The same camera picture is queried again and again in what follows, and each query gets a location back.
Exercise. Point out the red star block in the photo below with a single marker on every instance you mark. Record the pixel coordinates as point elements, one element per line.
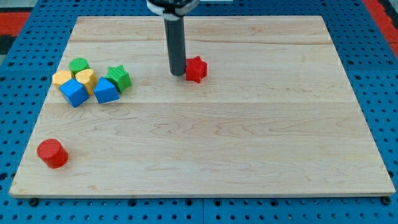
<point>196,69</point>

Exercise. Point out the blue cube block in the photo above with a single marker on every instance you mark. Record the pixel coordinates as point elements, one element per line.
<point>74,92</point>

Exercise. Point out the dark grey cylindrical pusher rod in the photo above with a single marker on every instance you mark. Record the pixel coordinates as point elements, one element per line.
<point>175,37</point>

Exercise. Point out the green star block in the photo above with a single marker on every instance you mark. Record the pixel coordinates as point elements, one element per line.
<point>119,77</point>

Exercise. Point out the red cylinder block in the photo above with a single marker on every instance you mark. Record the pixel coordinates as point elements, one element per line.
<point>52,153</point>

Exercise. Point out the yellow heart block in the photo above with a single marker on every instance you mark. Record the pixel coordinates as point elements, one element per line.
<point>88,79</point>

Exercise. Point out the black and white gripper mount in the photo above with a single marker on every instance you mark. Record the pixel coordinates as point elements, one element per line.
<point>175,7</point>

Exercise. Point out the green cylinder block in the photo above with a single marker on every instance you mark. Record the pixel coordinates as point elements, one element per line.
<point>78,64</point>

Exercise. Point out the light wooden board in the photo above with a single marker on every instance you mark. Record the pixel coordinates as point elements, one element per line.
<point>276,116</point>

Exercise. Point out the yellow hexagon block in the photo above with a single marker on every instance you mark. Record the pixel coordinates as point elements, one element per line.
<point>61,77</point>

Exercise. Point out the blue pentagon block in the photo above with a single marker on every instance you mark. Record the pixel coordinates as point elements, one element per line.
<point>105,91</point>

